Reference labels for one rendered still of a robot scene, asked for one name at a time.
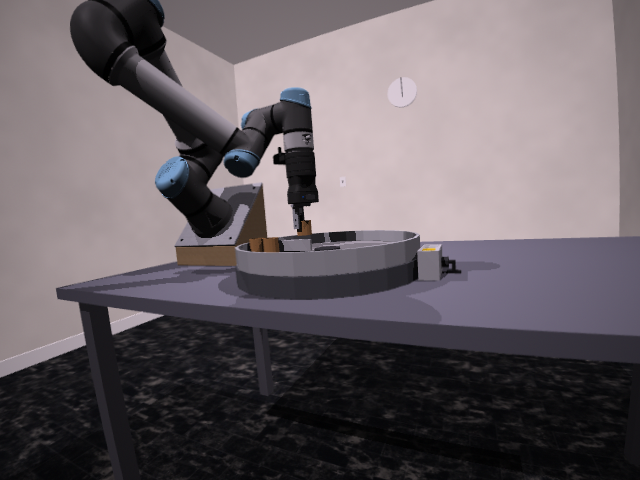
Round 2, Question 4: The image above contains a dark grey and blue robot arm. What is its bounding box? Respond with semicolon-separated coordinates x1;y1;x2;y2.
70;0;313;238

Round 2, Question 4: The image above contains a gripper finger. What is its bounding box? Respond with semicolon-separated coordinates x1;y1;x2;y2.
299;203;311;221
291;203;305;229

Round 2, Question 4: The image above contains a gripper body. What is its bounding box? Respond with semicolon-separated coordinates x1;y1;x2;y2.
273;132;319;204

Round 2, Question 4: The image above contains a bronze bushing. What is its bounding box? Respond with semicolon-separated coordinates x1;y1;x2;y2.
297;220;312;236
263;237;280;252
249;238;264;252

